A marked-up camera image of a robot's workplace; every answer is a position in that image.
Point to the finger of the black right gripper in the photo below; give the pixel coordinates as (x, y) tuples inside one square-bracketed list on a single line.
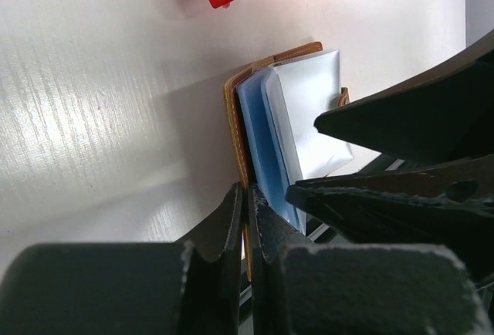
[(450, 204), (440, 115)]

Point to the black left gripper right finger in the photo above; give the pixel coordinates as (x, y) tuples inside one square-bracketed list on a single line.
[(300, 287)]

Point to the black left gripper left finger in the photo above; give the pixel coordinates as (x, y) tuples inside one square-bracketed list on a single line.
[(190, 286)]

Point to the brown leather card holder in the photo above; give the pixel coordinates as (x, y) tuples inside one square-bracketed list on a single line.
[(271, 107)]

